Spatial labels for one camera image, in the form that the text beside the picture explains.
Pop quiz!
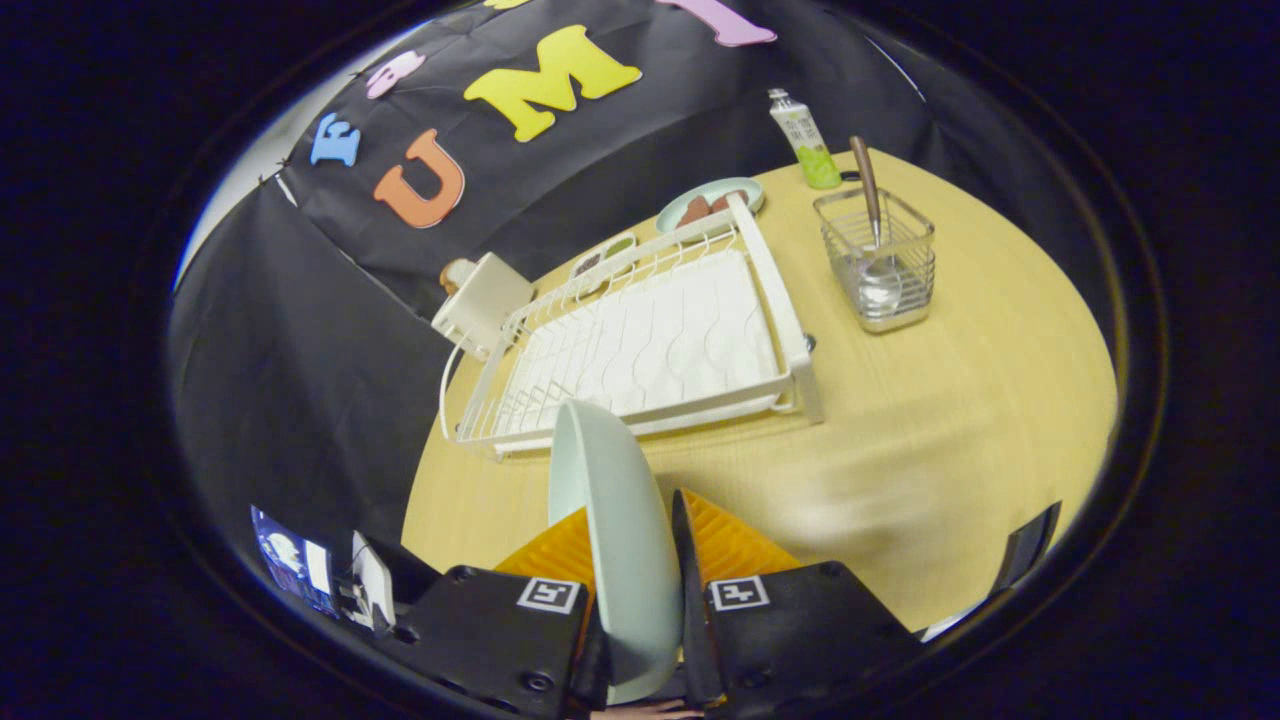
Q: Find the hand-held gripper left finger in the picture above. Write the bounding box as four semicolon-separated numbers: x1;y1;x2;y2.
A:
385;507;613;720

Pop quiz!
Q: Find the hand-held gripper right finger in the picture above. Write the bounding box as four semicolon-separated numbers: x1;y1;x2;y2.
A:
670;487;923;716

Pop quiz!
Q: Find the white wire dish rack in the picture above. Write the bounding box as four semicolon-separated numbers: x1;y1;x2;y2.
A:
440;192;827;463

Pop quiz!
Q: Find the metal mesh basket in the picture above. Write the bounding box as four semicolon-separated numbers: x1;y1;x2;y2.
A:
812;187;937;334

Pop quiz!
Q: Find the wooden handle metal spoon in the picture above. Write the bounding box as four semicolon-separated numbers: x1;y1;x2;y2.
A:
849;135;906;311

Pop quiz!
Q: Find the white divided sauce dish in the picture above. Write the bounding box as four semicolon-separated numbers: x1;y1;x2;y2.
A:
570;232;638;281

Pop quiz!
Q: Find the pale green plate with food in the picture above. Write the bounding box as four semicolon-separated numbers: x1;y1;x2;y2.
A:
656;177;766;236

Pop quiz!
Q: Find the blue white printed object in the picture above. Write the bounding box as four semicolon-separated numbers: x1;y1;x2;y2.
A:
250;505;398;638

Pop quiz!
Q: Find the black flat panel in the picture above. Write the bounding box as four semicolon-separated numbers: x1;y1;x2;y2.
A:
988;500;1062;603

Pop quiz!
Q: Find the white toaster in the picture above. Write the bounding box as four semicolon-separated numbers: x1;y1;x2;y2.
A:
431;252;536;361

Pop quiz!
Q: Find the green label drink bottle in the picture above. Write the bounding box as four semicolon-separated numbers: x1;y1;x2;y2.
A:
768;87;843;191

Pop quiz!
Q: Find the white power cable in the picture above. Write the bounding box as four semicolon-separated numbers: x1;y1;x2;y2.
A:
438;338;477;443

